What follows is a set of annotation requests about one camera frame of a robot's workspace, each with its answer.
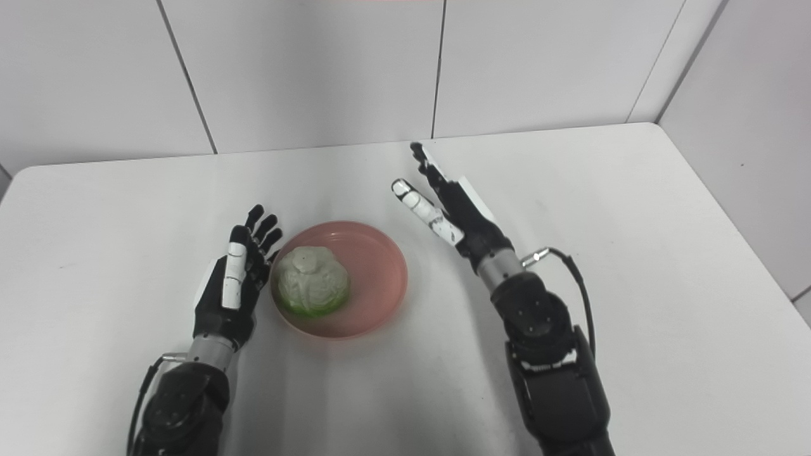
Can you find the green white cabbage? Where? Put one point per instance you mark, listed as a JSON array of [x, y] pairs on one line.
[[313, 282]]

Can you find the pink round plate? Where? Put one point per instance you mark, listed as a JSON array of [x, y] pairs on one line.
[[377, 278]]

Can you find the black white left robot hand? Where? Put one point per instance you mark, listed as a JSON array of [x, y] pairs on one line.
[[222, 316]]

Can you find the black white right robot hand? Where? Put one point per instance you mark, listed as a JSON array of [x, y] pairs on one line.
[[472, 221]]

